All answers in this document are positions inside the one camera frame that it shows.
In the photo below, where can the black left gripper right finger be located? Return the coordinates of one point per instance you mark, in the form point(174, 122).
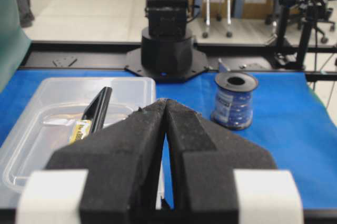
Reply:
point(221, 177)

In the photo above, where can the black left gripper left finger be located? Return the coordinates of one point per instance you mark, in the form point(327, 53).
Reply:
point(103, 178)

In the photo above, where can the clear plastic tool box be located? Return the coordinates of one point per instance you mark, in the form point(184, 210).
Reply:
point(48, 120)

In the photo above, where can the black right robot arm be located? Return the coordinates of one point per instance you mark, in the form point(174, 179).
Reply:
point(166, 43)

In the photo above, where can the blue table cloth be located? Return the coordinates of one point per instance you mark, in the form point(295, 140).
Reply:
point(289, 121)

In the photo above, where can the black office chair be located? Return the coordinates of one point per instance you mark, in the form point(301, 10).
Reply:
point(324, 14)

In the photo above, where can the yellow wire spool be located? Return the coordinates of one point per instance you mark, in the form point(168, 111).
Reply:
point(80, 130)

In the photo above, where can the blue wire spool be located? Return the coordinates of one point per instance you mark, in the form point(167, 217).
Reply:
point(233, 100)

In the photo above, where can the black table frame rail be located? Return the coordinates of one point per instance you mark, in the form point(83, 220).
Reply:
point(126, 56)

